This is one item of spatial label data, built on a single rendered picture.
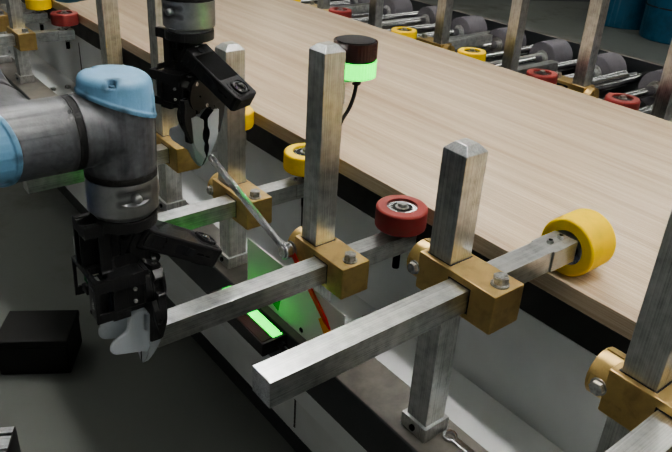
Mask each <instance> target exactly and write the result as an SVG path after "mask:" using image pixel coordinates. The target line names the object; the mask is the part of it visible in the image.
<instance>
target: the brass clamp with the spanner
mask: <svg viewBox="0 0 672 452"><path fill-rule="evenodd" d="M288 241H292V242H294V244H295V246H296V248H297V254H296V255H297V257H298V260H299V262H300V261H303V260H306V259H309V258H311V257H314V256H315V257H316V258H317V259H319V260H320V261H322V262H323V263H324V264H326V265H327V271H326V283H324V284H321V285H322V286H324V287H325V288H326V289H327V290H329V291H330V292H331V293H333V294H334V295H335V296H336V297H338V298H339V299H340V300H342V299H344V298H347V297H349V296H352V295H354V294H356V293H359V292H361V291H364V290H366V289H367V284H368V273H369V262H370V261H369V260H368V259H367V258H365V257H364V256H362V255H361V254H360V253H358V252H357V251H355V250H354V249H352V248H351V247H349V246H348V245H346V244H345V243H343V242H342V241H341V240H339V239H338V238H336V237H335V238H334V240H332V241H329V242H327V243H324V244H321V245H318V246H315V245H313V244H312V243H311V242H309V241H308V240H306V239H305V238H304V237H302V226H300V227H298V228H297V229H295V230H294V231H293V232H292V233H291V235H290V237H289V239H288ZM346 251H353V252H355V253H356V258H357V263H355V264H351V265H350V264H346V263H344V262H343V257H345V252H346Z"/></svg>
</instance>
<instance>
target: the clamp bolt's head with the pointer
mask: <svg viewBox="0 0 672 452"><path fill-rule="evenodd" d="M288 243H290V245H291V246H292V249H293V256H292V258H293V261H294V263H297V262H299V260H298V257H297V255H296V254H297V248H296V246H295V244H294V242H292V241H288ZM278 250H279V255H280V256H281V257H282V258H285V257H286V250H285V248H284V247H283V246H282V245H281V246H280V247H279V248H278ZM308 292H309V294H310V296H311V298H312V300H313V302H314V304H315V306H316V308H317V310H318V312H319V314H320V316H321V318H322V321H323V322H324V324H325V325H326V327H327V328H328V329H329V330H331V329H330V326H329V323H328V319H327V317H326V315H325V313H324V311H323V309H322V307H321V305H320V303H319V301H318V299H317V297H316V295H315V293H314V290H313V288H311V289H309V290H308Z"/></svg>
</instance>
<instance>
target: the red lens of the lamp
mask: <svg viewBox="0 0 672 452"><path fill-rule="evenodd" d="M375 40H376V39H375ZM333 43H336V44H338V45H339V46H340V47H342V48H343V49H344V50H345V51H346V61H345V62H353V63H366V62H372V61H375V60H376V59H377V53H378V40H376V43H375V44H372V45H364V46H358V45H348V44H343V43H340V42H338V41H336V37H335V38H334V41H333Z"/></svg>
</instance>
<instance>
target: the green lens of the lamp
mask: <svg viewBox="0 0 672 452"><path fill-rule="evenodd" d="M376 65H377V59H376V60H375V62H373V63H371V64H363V65H355V64H346V63H345V77H344V80H347V81H368V80H372V79H374V78H375V77H376Z"/></svg>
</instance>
